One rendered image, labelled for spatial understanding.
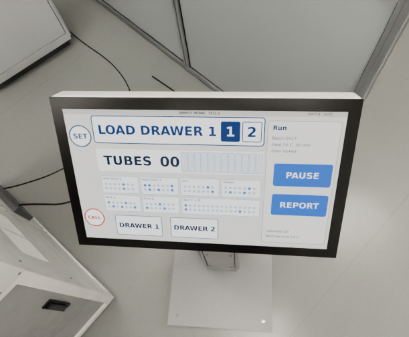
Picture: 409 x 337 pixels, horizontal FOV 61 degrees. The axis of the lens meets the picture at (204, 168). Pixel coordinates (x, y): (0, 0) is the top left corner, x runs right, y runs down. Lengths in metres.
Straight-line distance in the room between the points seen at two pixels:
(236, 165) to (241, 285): 1.07
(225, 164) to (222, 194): 0.06
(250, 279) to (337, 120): 1.14
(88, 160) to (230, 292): 1.11
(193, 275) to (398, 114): 1.39
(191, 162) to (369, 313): 1.30
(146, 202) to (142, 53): 1.79
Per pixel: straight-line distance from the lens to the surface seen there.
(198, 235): 0.69
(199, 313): 1.63
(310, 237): 0.69
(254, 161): 0.61
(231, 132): 0.59
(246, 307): 1.63
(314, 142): 0.60
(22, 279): 1.05
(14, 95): 2.51
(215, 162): 0.61
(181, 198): 0.65
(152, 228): 0.70
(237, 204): 0.65
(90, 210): 0.72
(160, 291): 1.70
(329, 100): 0.59
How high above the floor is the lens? 1.66
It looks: 64 degrees down
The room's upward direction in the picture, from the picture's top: 11 degrees counter-clockwise
